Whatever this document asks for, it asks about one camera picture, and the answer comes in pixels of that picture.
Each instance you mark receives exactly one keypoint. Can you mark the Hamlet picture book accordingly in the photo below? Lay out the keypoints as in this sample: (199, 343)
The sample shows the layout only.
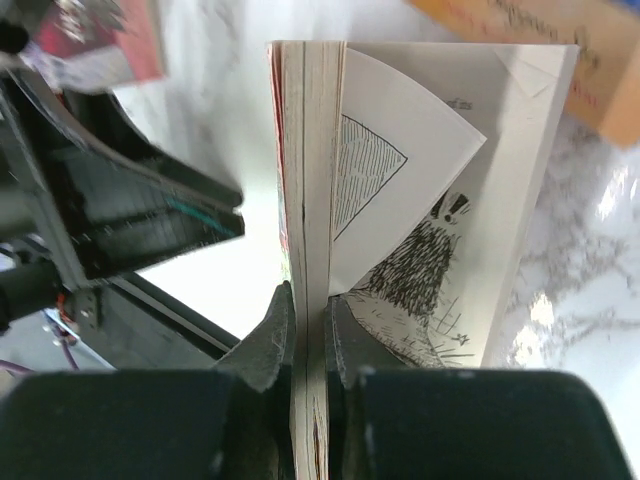
(93, 46)

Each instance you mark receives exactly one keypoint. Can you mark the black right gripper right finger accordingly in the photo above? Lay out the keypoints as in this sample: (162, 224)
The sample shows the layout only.
(389, 421)

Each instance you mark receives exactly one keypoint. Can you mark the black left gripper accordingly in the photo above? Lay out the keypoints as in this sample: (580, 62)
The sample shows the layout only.
(87, 241)

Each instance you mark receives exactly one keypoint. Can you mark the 13-Storey Treehouse red book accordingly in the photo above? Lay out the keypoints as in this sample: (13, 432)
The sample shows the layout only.
(408, 173)

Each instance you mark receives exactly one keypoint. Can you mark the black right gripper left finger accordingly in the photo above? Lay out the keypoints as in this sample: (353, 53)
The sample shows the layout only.
(227, 422)

